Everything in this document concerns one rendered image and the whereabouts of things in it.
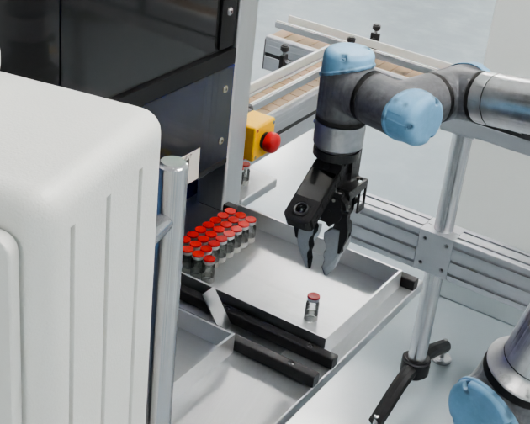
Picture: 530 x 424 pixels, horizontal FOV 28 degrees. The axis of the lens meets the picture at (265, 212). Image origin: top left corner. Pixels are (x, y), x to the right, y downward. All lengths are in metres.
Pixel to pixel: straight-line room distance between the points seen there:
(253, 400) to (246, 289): 0.28
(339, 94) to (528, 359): 0.45
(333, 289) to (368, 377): 1.30
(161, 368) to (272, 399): 0.64
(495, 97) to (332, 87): 0.23
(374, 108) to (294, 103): 0.91
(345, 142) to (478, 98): 0.20
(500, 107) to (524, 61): 1.64
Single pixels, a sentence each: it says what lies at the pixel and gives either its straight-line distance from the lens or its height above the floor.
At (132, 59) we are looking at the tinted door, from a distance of 1.63.
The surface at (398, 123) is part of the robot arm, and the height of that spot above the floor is 1.29.
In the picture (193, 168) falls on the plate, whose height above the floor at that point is 1.01.
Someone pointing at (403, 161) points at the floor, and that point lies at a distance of 4.34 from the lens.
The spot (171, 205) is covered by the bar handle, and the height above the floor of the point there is 1.45.
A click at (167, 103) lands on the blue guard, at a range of 1.72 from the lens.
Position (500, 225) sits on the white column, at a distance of 3.32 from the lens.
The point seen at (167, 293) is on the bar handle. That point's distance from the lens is 0.88.
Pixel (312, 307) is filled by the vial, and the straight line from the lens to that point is 1.69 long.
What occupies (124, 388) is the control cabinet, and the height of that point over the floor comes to 1.34.
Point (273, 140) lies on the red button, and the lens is 1.99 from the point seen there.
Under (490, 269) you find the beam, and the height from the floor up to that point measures 0.51.
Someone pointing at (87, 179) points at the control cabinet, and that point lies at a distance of 0.66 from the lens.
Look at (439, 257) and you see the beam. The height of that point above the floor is 0.49.
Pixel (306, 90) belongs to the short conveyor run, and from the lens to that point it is 2.44.
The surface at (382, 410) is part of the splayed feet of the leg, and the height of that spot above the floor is 0.08.
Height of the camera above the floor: 1.85
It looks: 29 degrees down
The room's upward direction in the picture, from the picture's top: 6 degrees clockwise
